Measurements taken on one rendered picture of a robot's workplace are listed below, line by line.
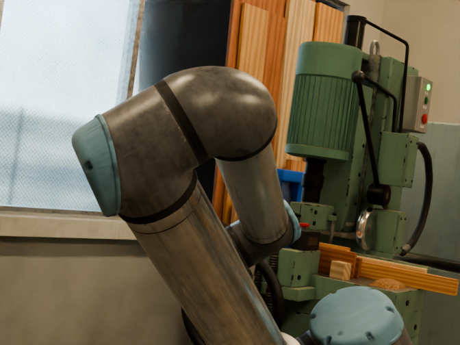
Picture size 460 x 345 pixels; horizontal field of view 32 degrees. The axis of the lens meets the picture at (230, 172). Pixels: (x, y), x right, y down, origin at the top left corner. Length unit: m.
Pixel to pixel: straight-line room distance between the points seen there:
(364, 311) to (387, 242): 0.92
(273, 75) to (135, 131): 3.07
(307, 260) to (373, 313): 0.65
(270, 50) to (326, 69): 1.84
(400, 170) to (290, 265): 0.51
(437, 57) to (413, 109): 2.36
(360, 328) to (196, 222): 0.43
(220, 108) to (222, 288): 0.28
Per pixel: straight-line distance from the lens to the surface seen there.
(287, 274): 1.96
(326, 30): 4.34
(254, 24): 3.85
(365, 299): 1.41
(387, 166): 2.32
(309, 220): 2.17
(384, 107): 2.36
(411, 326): 2.48
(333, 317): 1.40
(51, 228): 3.20
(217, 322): 1.17
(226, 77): 0.99
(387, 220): 2.30
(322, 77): 2.16
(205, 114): 0.95
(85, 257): 3.40
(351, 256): 2.07
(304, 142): 2.15
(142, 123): 0.95
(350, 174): 2.28
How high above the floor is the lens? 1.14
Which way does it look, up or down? level
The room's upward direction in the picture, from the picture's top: 8 degrees clockwise
